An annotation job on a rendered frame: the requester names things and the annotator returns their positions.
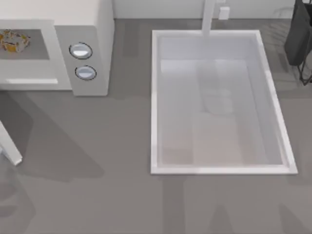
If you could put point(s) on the white sink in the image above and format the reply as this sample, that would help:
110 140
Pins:
214 109

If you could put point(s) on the small grey microwave knob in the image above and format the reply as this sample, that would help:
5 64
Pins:
85 72

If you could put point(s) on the large grey microwave knob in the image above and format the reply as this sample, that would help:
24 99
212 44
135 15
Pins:
80 50

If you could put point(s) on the pale microwave oven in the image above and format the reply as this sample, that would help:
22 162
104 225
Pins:
97 29

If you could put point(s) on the tall white tap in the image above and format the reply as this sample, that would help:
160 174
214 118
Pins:
207 17

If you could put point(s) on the open white microwave door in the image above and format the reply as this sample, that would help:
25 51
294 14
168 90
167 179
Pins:
9 146

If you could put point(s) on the yellow and white food item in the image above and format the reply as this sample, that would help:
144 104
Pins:
13 44

